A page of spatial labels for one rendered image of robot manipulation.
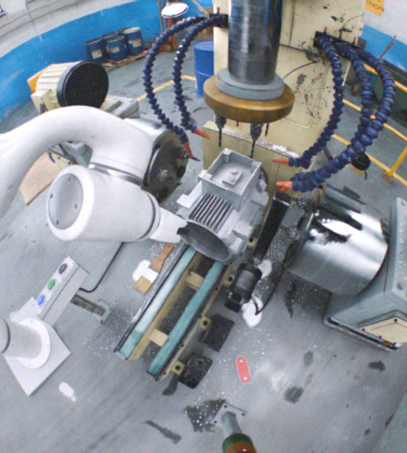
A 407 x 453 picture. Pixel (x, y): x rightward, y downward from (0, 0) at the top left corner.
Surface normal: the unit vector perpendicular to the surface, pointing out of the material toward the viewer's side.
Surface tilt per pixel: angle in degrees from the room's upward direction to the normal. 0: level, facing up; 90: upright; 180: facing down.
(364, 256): 39
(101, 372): 0
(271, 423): 0
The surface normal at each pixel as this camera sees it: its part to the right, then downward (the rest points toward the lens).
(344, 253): -0.36, 0.15
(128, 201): 0.94, 0.17
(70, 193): -0.25, -0.08
